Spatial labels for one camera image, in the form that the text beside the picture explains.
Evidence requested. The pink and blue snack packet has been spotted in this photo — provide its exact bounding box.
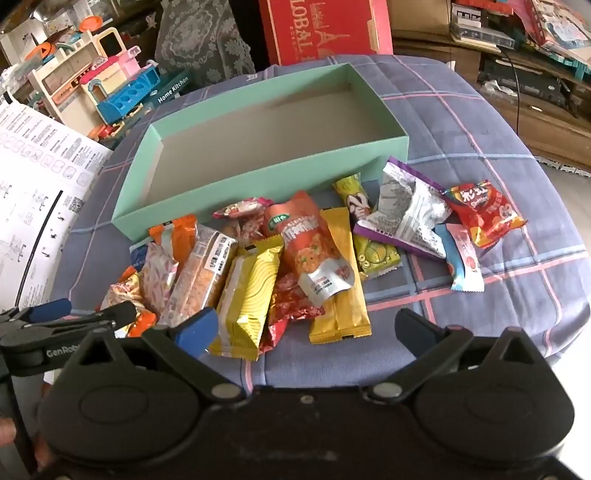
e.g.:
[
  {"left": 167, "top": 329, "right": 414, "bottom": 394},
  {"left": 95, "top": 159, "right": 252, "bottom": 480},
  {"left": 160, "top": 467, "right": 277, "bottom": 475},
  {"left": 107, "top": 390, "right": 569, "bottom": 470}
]
[{"left": 434, "top": 223, "right": 485, "bottom": 293}]

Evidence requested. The green cartoon snack packet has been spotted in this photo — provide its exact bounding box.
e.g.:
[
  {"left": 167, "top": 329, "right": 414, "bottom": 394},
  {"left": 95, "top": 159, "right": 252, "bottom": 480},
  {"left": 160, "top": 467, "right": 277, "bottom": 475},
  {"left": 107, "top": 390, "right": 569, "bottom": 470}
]
[{"left": 332, "top": 173, "right": 403, "bottom": 281}]

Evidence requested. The silver purple-edged snack packet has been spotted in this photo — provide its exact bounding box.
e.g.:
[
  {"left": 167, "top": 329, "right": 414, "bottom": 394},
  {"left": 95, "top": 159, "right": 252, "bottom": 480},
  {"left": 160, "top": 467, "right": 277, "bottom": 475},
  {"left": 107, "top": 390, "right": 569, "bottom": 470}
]
[{"left": 353, "top": 156, "right": 453, "bottom": 260}]

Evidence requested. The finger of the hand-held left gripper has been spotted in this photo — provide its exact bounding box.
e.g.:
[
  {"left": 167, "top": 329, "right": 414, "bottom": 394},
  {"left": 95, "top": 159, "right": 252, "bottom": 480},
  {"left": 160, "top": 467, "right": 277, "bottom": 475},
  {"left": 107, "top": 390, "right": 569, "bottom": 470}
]
[
  {"left": 0, "top": 298, "right": 74, "bottom": 330},
  {"left": 44, "top": 300, "right": 139, "bottom": 344}
]

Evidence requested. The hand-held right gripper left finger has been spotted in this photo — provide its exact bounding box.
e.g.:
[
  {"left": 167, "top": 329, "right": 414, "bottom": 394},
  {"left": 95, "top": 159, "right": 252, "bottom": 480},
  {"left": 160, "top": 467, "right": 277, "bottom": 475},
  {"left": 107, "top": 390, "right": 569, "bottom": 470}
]
[{"left": 60, "top": 307, "right": 247, "bottom": 403}]

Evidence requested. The plaid blue cloth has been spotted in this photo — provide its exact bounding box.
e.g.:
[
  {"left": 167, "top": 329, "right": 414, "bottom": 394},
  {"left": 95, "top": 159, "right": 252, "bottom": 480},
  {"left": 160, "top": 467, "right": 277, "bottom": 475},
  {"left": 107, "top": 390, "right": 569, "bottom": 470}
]
[{"left": 44, "top": 54, "right": 591, "bottom": 388}]

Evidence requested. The black media player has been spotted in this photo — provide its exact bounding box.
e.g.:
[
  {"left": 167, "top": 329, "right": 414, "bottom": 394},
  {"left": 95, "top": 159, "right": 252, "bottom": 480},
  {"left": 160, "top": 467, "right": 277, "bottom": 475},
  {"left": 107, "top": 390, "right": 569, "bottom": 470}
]
[{"left": 480, "top": 60, "right": 566, "bottom": 107}]

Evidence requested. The brown cardboard box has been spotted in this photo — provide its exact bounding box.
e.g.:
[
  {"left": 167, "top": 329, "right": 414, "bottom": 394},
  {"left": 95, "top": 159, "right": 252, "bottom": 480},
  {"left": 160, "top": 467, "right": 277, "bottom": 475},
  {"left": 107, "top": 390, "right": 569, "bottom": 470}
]
[{"left": 387, "top": 0, "right": 455, "bottom": 35}]

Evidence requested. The thin black cable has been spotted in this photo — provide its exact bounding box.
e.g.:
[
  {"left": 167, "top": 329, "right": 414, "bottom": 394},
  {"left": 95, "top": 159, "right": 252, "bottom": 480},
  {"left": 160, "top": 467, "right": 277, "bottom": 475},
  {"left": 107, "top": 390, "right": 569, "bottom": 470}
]
[{"left": 501, "top": 46, "right": 523, "bottom": 134}]

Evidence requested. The long yellow snack packet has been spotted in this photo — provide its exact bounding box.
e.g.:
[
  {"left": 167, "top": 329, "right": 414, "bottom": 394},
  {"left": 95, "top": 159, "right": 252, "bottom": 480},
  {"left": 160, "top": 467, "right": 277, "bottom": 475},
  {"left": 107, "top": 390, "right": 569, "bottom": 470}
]
[{"left": 308, "top": 208, "right": 373, "bottom": 346}]

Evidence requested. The mint green cardboard box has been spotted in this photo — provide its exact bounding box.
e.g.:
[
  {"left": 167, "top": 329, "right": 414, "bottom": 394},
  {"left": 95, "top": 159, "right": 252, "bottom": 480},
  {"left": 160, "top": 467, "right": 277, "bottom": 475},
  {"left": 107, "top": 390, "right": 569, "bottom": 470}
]
[{"left": 112, "top": 64, "right": 410, "bottom": 242}]

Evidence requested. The person's left hand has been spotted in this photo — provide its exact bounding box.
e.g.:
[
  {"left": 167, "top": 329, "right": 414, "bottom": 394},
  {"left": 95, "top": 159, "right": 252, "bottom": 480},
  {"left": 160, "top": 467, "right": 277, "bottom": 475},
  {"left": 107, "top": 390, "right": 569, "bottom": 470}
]
[{"left": 0, "top": 418, "right": 52, "bottom": 476}]

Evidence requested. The pink patterned snack packet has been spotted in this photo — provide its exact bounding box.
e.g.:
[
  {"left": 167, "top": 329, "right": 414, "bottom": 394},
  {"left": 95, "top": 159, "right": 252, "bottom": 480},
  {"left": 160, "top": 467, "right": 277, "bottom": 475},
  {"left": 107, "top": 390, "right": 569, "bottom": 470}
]
[{"left": 139, "top": 242, "right": 180, "bottom": 315}]

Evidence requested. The teal toy kitchen box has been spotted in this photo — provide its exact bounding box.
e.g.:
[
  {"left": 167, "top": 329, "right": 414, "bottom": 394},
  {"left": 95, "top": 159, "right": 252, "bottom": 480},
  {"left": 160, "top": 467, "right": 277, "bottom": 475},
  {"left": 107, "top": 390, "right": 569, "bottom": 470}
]
[{"left": 139, "top": 69, "right": 195, "bottom": 112}]

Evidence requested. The clear cracker packet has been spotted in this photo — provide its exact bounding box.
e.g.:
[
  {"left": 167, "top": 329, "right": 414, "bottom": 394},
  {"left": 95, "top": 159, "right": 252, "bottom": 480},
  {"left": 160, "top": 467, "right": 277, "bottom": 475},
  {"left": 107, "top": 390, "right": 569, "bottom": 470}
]
[{"left": 159, "top": 224, "right": 239, "bottom": 330}]

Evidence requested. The orange white snack packet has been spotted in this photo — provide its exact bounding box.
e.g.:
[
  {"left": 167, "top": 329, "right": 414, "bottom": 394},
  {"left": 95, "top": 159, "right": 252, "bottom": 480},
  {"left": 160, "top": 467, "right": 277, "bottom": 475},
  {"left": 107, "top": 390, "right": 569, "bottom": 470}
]
[
  {"left": 124, "top": 307, "right": 160, "bottom": 340},
  {"left": 148, "top": 215, "right": 200, "bottom": 259}
]

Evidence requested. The picture book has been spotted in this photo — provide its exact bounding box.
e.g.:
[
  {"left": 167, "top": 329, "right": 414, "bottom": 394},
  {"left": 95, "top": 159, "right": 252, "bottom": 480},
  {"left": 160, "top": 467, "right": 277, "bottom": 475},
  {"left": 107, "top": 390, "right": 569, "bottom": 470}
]
[{"left": 526, "top": 0, "right": 591, "bottom": 51}]

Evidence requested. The yellow wavy snack packet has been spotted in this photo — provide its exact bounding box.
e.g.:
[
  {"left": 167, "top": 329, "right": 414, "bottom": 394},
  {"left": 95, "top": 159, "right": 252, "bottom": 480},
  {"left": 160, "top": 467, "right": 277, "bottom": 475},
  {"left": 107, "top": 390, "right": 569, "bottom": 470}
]
[{"left": 209, "top": 236, "right": 284, "bottom": 361}]

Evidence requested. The blue toy rack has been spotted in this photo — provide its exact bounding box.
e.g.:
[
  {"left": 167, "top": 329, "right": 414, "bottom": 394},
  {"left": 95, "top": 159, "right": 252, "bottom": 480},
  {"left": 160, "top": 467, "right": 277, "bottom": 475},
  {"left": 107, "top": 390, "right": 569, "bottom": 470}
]
[{"left": 95, "top": 65, "right": 160, "bottom": 125}]

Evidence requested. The cream pink toy kitchen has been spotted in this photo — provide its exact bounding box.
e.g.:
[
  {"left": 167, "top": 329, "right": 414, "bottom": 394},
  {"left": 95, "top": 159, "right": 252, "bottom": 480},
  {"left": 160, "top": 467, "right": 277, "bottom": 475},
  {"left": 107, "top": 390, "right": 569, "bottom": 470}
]
[{"left": 25, "top": 25, "right": 162, "bottom": 139}]

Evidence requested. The gold candy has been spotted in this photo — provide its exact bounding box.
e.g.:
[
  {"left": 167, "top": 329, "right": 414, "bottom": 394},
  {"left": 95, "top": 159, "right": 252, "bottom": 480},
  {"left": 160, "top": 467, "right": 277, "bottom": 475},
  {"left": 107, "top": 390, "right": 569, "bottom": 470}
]
[{"left": 259, "top": 272, "right": 326, "bottom": 355}]

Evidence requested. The pink floral snack packet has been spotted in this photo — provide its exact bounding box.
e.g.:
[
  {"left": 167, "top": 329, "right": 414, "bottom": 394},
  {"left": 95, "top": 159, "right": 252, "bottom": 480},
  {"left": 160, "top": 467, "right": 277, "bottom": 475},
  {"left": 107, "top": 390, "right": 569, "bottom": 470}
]
[{"left": 212, "top": 197, "right": 275, "bottom": 221}]

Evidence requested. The red cardboard box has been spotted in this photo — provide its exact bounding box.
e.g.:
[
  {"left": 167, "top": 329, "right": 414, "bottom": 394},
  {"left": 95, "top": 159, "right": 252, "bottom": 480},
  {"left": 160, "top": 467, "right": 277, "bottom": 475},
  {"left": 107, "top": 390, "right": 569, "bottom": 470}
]
[{"left": 257, "top": 0, "right": 394, "bottom": 66}]

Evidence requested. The orange-red silver snack packet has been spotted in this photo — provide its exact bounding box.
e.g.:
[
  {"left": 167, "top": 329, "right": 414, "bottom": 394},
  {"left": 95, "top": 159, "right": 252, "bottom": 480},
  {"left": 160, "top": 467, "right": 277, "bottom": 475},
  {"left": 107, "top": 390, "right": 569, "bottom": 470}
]
[{"left": 263, "top": 190, "right": 363, "bottom": 308}]

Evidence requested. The white instruction sheet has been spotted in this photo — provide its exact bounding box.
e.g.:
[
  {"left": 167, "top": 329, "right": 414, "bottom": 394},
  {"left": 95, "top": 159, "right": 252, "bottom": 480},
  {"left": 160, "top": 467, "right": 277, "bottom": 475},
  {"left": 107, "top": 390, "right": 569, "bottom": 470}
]
[{"left": 0, "top": 99, "right": 114, "bottom": 312}]

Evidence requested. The cluttered shelf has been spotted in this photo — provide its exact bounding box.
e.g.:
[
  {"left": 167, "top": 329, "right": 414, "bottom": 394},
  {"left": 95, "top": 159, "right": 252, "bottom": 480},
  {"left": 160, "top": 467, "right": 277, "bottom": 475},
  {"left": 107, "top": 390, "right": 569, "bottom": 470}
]
[{"left": 0, "top": 0, "right": 107, "bottom": 70}]

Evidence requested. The red rainbow candy packet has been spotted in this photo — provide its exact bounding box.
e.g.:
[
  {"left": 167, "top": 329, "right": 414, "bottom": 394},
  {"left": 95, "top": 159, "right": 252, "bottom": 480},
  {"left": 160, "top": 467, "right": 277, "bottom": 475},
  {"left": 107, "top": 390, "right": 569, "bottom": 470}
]
[{"left": 441, "top": 179, "right": 528, "bottom": 250}]

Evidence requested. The wooden cabinet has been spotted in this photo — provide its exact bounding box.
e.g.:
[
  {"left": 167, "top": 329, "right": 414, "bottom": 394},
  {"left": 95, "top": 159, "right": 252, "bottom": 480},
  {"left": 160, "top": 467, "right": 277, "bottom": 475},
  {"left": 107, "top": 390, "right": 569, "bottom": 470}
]
[{"left": 392, "top": 28, "right": 591, "bottom": 158}]

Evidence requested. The white foam mat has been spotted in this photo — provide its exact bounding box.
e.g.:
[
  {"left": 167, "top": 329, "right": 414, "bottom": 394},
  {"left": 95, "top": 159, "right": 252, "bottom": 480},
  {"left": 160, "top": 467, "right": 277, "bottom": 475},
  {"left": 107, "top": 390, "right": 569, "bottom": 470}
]
[{"left": 536, "top": 154, "right": 591, "bottom": 178}]

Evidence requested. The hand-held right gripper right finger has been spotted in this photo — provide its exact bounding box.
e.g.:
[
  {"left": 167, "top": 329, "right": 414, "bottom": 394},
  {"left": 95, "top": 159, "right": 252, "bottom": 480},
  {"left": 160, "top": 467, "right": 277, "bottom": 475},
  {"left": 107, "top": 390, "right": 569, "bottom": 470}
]
[{"left": 365, "top": 308, "right": 550, "bottom": 402}]

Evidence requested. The grey lace cushion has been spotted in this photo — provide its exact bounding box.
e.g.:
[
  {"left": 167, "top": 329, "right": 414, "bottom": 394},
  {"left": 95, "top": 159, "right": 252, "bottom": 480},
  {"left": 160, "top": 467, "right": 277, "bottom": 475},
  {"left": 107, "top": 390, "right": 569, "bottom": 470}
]
[{"left": 154, "top": 0, "right": 257, "bottom": 88}]

